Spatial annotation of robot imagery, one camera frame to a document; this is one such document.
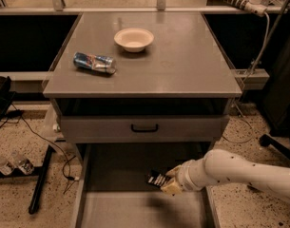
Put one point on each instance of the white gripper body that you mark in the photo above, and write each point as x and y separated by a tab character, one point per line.
184	175

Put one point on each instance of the white power strip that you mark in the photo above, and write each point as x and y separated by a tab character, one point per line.
251	6

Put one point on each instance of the dark chocolate rxbar wrapper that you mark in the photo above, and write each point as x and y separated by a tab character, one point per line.
157	179

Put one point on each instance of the white paper bowl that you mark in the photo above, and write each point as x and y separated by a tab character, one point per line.
134	39

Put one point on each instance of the closed grey top drawer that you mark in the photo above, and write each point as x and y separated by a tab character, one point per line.
144	129

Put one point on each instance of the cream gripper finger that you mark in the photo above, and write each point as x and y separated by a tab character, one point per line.
172	187
174	172

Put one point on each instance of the open grey middle drawer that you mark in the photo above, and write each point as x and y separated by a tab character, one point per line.
113	192

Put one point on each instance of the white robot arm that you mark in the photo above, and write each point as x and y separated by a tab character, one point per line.
220	167

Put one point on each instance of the clear water bottle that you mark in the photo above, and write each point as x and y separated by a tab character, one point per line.
23	163
6	167

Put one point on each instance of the blue silver energy drink can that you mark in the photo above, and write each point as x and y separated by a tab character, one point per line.
97	63

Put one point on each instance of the left clear water bottle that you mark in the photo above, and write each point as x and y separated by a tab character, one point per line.
6	167

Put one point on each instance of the grey drawer cabinet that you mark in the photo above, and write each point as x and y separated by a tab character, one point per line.
182	73

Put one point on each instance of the right clear water bottle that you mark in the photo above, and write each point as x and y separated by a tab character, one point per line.
23	163

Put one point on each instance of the black floor stand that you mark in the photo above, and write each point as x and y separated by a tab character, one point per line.
40	173

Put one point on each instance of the black office chair base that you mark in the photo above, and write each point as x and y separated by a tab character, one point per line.
266	140

